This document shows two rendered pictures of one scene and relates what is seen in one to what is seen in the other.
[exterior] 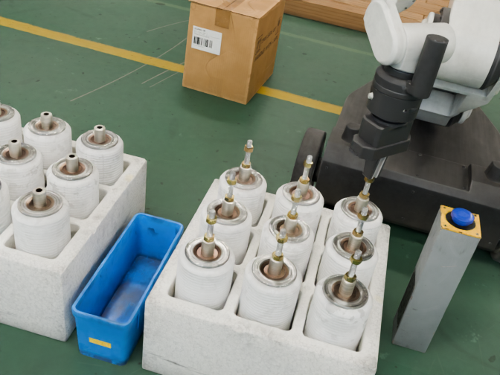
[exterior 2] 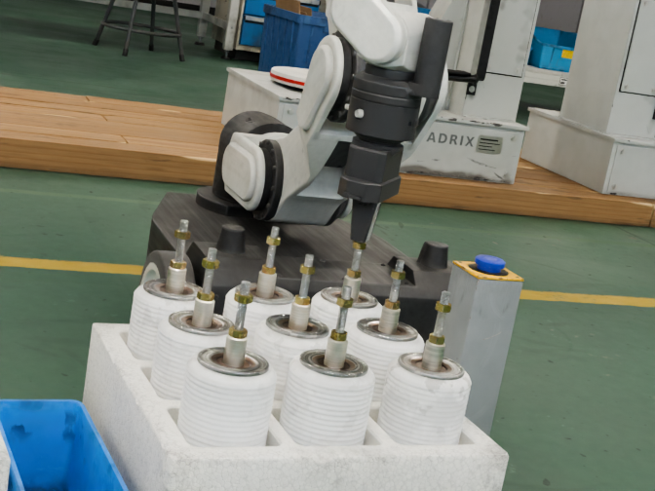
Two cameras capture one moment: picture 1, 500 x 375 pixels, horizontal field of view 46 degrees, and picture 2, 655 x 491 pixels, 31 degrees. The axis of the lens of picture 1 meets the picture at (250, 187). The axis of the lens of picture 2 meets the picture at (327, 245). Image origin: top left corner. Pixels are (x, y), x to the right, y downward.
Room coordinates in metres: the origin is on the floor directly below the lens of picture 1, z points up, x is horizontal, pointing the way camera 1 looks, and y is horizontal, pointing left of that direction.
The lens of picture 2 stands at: (-0.29, 0.64, 0.68)
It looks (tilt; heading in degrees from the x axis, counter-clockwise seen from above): 14 degrees down; 326
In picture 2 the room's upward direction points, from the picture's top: 10 degrees clockwise
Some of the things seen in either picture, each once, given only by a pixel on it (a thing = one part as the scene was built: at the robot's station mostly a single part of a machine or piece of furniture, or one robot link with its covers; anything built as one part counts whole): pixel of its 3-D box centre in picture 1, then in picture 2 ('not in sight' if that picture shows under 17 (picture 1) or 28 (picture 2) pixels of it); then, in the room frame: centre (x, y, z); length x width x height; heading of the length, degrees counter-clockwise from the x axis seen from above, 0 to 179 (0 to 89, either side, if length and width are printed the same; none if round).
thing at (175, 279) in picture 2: (244, 172); (175, 280); (0.96, 0.02, 0.26); 0.02 x 0.02 x 0.03
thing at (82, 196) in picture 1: (74, 206); not in sight; (0.90, 0.34, 0.16); 0.10 x 0.10 x 0.18
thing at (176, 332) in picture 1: (274, 292); (275, 453); (0.83, -0.08, 0.09); 0.39 x 0.39 x 0.18; 81
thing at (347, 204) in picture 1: (359, 209); (349, 298); (0.92, -0.22, 0.25); 0.08 x 0.08 x 0.01
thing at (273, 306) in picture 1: (265, 308); (319, 440); (0.71, -0.06, 0.16); 0.10 x 0.10 x 0.18
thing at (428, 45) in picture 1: (416, 61); (405, 58); (0.92, -0.23, 0.57); 0.11 x 0.11 x 0.11; 27
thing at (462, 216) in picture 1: (461, 218); (488, 265); (0.85, -0.38, 0.32); 0.04 x 0.04 x 0.02
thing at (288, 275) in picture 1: (274, 271); (333, 363); (0.71, -0.06, 0.25); 0.08 x 0.08 x 0.01
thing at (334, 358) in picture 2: (275, 265); (335, 353); (0.71, -0.06, 0.26); 0.02 x 0.02 x 0.03
